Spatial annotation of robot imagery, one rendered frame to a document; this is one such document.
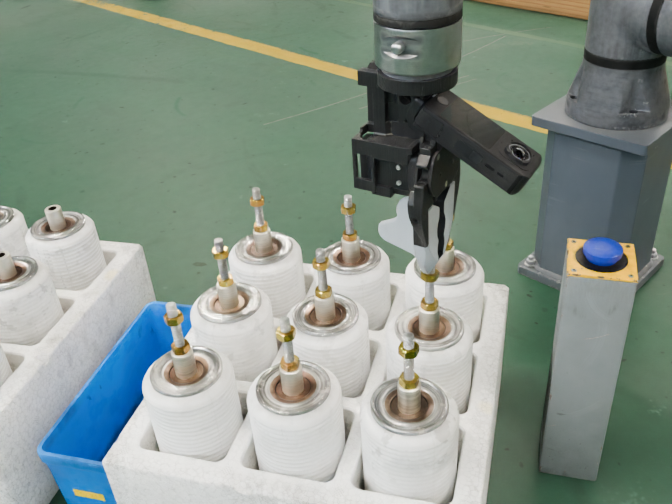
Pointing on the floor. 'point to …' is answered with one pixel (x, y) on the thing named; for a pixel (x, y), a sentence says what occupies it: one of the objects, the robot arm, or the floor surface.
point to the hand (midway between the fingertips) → (436, 260)
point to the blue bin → (106, 408)
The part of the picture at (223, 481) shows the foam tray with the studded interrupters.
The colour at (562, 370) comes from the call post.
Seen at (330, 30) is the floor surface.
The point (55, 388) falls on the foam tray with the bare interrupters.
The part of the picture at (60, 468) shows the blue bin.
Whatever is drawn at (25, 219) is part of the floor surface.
